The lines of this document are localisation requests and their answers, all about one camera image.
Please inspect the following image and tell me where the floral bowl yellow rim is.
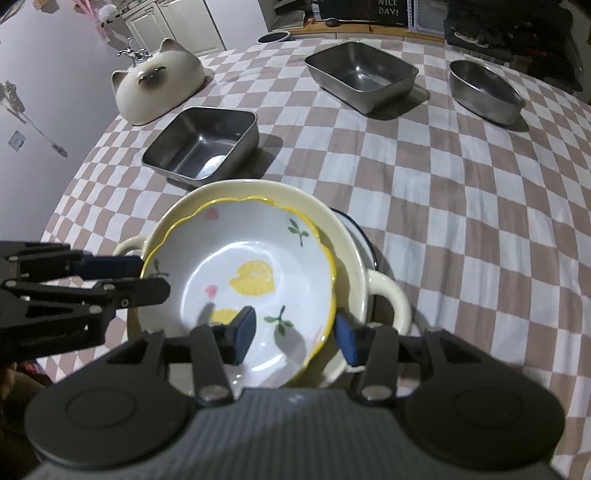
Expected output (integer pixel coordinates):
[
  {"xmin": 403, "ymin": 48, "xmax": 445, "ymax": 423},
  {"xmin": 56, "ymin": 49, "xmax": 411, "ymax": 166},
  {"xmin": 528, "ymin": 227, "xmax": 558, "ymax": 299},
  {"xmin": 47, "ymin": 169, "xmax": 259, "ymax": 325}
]
[{"xmin": 139, "ymin": 197, "xmax": 338, "ymax": 387}]

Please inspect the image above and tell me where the large steel rectangular tray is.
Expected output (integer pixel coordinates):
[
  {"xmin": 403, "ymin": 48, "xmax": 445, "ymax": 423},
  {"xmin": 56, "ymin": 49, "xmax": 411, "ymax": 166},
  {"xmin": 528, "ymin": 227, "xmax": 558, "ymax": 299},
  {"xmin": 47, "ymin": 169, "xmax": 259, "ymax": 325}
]
[{"xmin": 305, "ymin": 41, "xmax": 419, "ymax": 114}]

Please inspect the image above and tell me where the cream bowl with handles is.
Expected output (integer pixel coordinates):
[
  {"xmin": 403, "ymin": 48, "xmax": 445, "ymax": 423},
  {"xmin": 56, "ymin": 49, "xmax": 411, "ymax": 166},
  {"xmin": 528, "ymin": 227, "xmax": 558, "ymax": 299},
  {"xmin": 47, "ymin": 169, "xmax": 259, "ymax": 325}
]
[{"xmin": 113, "ymin": 179, "xmax": 413, "ymax": 388}]

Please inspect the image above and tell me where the small steel rectangular tray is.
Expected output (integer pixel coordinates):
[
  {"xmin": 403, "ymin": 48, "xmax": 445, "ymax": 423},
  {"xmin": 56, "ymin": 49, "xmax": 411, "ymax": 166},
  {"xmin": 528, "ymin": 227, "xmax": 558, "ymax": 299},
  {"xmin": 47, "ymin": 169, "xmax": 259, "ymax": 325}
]
[{"xmin": 141, "ymin": 107, "xmax": 259, "ymax": 188}]

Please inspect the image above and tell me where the chrome faucet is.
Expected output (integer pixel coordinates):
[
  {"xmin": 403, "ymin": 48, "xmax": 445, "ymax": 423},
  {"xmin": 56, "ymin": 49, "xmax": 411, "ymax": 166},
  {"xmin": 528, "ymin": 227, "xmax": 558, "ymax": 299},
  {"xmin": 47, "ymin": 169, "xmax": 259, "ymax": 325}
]
[{"xmin": 117, "ymin": 39, "xmax": 153, "ymax": 63}]

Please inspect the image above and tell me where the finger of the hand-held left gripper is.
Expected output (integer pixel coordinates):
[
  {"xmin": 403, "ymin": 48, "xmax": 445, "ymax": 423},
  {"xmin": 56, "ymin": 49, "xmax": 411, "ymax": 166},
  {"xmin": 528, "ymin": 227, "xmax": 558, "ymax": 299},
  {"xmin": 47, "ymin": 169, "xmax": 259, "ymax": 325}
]
[
  {"xmin": 0, "ymin": 240, "xmax": 145, "ymax": 282},
  {"xmin": 0, "ymin": 277, "xmax": 171, "ymax": 344}
]

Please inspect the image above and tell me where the white cabinet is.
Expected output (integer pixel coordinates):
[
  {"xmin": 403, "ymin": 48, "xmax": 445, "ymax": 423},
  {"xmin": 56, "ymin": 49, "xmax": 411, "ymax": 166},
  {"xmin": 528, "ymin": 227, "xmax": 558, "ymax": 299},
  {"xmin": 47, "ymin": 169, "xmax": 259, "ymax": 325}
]
[{"xmin": 117, "ymin": 0, "xmax": 227, "ymax": 58}]

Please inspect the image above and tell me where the white refrigerator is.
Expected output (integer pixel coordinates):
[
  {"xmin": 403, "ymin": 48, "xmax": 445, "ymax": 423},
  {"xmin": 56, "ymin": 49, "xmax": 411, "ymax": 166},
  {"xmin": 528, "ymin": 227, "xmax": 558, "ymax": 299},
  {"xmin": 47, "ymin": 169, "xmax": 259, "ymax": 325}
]
[{"xmin": 0, "ymin": 0, "xmax": 134, "ymax": 245}]

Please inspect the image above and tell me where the checkered tablecloth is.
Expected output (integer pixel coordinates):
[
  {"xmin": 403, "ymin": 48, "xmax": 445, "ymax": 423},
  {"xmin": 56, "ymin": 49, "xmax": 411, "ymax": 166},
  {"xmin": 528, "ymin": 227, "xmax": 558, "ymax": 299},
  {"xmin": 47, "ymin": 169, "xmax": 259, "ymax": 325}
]
[{"xmin": 41, "ymin": 37, "xmax": 591, "ymax": 480}]

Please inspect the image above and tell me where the dark clothes pile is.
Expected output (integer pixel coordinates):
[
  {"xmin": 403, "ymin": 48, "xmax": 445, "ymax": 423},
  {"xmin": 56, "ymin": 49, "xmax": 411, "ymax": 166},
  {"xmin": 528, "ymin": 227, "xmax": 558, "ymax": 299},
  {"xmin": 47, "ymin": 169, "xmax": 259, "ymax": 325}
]
[{"xmin": 443, "ymin": 0, "xmax": 585, "ymax": 90}]

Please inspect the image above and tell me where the black lettered sign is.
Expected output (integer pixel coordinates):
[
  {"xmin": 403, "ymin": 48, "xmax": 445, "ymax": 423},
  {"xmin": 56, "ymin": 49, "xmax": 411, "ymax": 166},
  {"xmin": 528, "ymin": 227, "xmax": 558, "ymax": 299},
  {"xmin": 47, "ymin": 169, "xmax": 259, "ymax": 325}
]
[{"xmin": 369, "ymin": 0, "xmax": 409, "ymax": 24}]

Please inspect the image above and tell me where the cat-shaped ceramic dish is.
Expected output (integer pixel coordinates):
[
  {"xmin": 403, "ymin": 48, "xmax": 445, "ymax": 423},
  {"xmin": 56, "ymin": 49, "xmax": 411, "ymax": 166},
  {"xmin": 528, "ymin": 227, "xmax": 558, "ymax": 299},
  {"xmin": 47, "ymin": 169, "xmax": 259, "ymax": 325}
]
[{"xmin": 112, "ymin": 38, "xmax": 207, "ymax": 126}]

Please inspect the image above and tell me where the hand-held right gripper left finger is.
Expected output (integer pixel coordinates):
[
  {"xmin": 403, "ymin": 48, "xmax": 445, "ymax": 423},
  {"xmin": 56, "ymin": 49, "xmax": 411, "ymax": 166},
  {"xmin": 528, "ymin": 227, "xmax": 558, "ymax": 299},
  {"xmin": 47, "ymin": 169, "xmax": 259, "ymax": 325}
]
[{"xmin": 99, "ymin": 306, "xmax": 257, "ymax": 409}]

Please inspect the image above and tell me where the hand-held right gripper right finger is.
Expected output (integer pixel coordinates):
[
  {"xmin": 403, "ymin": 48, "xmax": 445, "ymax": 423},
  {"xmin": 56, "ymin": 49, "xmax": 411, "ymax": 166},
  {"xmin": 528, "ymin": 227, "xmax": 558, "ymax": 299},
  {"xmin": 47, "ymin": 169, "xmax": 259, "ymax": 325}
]
[{"xmin": 335, "ymin": 313, "xmax": 483, "ymax": 407}]

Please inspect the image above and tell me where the blue framed poster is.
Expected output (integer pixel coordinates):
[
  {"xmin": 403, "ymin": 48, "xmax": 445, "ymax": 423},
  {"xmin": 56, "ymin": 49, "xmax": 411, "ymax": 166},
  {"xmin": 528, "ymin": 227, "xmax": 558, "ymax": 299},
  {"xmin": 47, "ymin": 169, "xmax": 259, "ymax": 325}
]
[{"xmin": 409, "ymin": 0, "xmax": 446, "ymax": 33}]

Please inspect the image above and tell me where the oval steel bowl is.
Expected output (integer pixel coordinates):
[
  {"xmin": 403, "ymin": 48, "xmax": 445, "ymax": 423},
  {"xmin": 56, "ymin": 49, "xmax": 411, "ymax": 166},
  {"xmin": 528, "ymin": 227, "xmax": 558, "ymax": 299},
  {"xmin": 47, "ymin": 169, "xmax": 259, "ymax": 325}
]
[{"xmin": 449, "ymin": 59, "xmax": 526, "ymax": 126}]

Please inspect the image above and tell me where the white square plate dark rim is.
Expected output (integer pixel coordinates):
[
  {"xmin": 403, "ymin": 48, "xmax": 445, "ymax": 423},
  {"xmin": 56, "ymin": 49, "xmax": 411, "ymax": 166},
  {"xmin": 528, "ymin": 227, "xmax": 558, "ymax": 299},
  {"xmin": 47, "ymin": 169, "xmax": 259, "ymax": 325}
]
[{"xmin": 330, "ymin": 208, "xmax": 383, "ymax": 273}]

